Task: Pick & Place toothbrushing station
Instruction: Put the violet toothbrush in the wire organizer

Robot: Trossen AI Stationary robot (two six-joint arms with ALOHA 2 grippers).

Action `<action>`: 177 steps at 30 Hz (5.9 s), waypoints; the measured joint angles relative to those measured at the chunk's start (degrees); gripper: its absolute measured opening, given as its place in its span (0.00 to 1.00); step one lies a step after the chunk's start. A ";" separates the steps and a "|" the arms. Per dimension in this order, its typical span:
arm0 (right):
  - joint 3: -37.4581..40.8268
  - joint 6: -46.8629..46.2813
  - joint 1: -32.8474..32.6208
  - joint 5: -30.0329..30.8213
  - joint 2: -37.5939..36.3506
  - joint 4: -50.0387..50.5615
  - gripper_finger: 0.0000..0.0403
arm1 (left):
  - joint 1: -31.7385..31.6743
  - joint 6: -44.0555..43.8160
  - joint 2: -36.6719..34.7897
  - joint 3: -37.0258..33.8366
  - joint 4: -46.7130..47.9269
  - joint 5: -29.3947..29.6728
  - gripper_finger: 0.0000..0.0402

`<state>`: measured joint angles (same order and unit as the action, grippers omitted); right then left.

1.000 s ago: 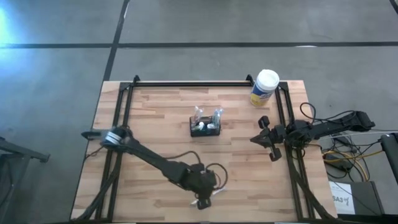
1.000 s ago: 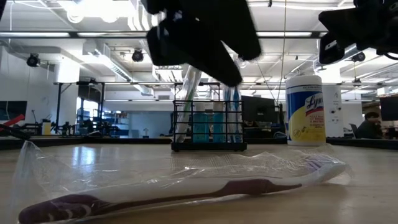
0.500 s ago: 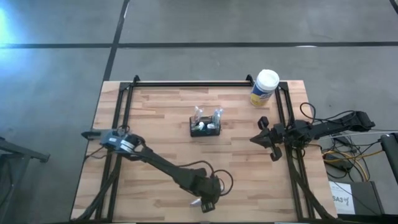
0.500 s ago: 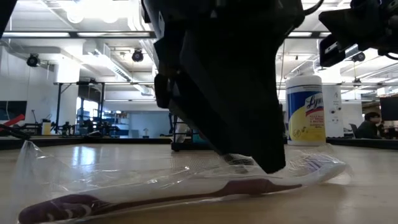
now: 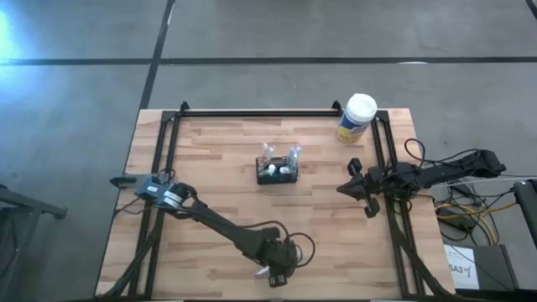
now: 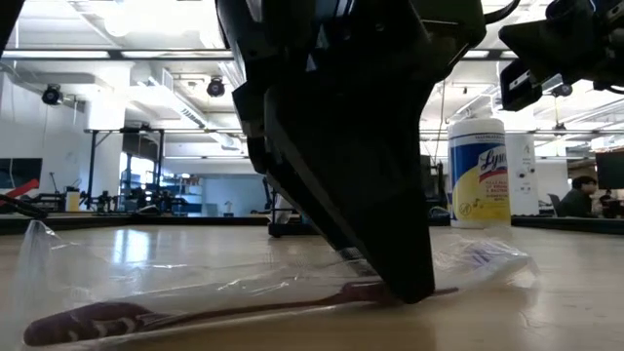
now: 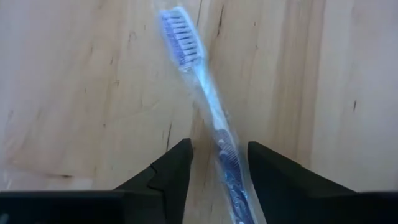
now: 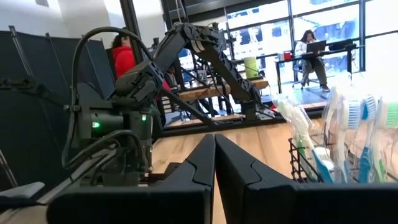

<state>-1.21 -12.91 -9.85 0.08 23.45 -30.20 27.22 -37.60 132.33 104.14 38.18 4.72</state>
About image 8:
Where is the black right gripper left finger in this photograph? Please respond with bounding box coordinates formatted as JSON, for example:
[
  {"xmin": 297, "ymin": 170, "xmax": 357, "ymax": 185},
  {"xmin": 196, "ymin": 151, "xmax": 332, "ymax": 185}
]
[{"xmin": 46, "ymin": 133, "xmax": 216, "ymax": 224}]

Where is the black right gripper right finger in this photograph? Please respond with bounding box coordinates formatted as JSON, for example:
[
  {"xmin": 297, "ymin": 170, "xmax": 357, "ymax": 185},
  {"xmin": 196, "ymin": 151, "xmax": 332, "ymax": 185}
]
[{"xmin": 215, "ymin": 133, "xmax": 398, "ymax": 224}]

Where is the small white-capped toothpaste tube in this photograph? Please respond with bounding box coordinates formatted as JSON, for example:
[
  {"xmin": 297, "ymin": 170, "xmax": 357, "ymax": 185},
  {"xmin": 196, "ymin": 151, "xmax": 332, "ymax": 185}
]
[{"xmin": 312, "ymin": 146, "xmax": 336, "ymax": 184}]

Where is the blue packaged toothbrush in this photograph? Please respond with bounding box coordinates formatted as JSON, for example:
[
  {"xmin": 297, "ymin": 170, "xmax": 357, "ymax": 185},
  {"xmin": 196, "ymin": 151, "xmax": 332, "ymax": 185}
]
[
  {"xmin": 359, "ymin": 95, "xmax": 379, "ymax": 184},
  {"xmin": 337, "ymin": 99, "xmax": 363, "ymax": 184}
]

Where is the green packaged toothbrush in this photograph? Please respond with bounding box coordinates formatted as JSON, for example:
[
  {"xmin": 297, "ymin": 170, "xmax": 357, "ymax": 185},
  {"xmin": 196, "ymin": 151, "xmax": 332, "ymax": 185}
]
[
  {"xmin": 275, "ymin": 95, "xmax": 318, "ymax": 183},
  {"xmin": 377, "ymin": 101, "xmax": 398, "ymax": 183}
]

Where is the person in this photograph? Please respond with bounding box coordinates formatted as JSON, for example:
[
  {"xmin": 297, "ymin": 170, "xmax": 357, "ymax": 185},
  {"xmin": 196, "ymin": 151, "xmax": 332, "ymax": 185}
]
[
  {"xmin": 111, "ymin": 32, "xmax": 139, "ymax": 80},
  {"xmin": 294, "ymin": 29, "xmax": 332, "ymax": 93}
]

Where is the dark blue partition panel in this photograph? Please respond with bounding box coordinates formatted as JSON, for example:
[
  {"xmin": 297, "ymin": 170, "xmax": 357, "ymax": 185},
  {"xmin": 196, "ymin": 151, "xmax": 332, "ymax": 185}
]
[{"xmin": 0, "ymin": 25, "xmax": 118, "ymax": 190}]

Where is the wooden table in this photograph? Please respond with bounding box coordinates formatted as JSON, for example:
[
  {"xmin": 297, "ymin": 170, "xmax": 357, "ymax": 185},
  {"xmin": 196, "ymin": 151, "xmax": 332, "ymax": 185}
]
[{"xmin": 178, "ymin": 78, "xmax": 271, "ymax": 102}]

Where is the black pillar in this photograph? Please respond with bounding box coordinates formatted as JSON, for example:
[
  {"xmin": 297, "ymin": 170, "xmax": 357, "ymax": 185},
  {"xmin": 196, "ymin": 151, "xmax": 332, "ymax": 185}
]
[{"xmin": 119, "ymin": 0, "xmax": 147, "ymax": 63}]

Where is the green cylinder container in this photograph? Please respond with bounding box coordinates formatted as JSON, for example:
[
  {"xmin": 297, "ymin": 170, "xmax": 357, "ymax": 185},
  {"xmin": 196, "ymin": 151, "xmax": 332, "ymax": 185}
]
[{"xmin": 243, "ymin": 56, "xmax": 259, "ymax": 79}]

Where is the dark laptop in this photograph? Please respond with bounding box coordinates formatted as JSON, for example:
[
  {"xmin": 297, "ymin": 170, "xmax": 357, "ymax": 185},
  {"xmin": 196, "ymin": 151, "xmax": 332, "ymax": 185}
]
[{"xmin": 306, "ymin": 39, "xmax": 328, "ymax": 54}]

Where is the black desk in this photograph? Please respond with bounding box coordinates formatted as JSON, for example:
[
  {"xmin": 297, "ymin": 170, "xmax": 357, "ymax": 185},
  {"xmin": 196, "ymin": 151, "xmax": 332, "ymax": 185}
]
[{"xmin": 274, "ymin": 43, "xmax": 365, "ymax": 94}]

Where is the black wire basket holder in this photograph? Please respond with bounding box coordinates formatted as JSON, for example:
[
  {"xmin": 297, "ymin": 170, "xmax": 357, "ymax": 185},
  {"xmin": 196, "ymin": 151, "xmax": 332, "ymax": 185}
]
[{"xmin": 288, "ymin": 136, "xmax": 398, "ymax": 184}]

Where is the black metal table frame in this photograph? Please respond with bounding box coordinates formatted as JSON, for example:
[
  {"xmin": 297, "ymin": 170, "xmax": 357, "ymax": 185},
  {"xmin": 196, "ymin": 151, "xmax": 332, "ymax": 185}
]
[{"xmin": 155, "ymin": 88, "xmax": 326, "ymax": 138}]

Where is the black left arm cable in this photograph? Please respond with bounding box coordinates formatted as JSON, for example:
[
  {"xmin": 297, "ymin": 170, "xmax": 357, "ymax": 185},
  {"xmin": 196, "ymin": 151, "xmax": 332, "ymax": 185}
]
[{"xmin": 60, "ymin": 26, "xmax": 155, "ymax": 171}]

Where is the black window frame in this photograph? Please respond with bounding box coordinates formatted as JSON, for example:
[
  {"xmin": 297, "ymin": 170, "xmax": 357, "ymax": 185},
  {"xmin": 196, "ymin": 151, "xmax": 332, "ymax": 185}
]
[{"xmin": 217, "ymin": 0, "xmax": 398, "ymax": 75}]

